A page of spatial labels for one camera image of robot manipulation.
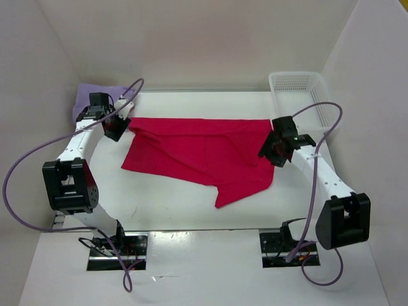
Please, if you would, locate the lavender t shirt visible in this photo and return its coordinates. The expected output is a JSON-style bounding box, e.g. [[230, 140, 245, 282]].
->
[[72, 83, 127, 124]]

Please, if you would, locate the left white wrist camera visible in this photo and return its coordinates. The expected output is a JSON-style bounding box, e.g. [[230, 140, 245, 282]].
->
[[113, 96, 135, 120]]

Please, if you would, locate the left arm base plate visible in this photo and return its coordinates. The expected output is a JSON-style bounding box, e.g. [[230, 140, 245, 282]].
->
[[78, 232, 149, 272]]

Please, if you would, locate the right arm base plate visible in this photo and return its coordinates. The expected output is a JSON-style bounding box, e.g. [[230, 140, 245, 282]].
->
[[259, 228, 320, 268]]

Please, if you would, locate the pink t shirt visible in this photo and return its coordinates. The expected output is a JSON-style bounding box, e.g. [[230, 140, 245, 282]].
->
[[121, 117, 274, 208]]

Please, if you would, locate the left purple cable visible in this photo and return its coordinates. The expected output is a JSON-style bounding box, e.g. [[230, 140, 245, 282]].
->
[[2, 78, 146, 293]]

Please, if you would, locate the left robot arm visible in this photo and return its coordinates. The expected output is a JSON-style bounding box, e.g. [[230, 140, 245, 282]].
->
[[42, 92, 134, 255]]

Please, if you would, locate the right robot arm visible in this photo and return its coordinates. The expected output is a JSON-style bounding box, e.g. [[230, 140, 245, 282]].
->
[[258, 116, 371, 251]]

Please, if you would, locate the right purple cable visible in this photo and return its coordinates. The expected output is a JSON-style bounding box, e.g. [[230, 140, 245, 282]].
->
[[285, 101, 344, 286]]

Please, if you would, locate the white laundry basket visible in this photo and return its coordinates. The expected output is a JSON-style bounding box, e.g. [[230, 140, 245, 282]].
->
[[268, 71, 339, 133]]

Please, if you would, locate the purple cable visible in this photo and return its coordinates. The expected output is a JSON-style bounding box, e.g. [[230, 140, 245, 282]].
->
[[285, 101, 344, 286], [2, 78, 146, 293]]

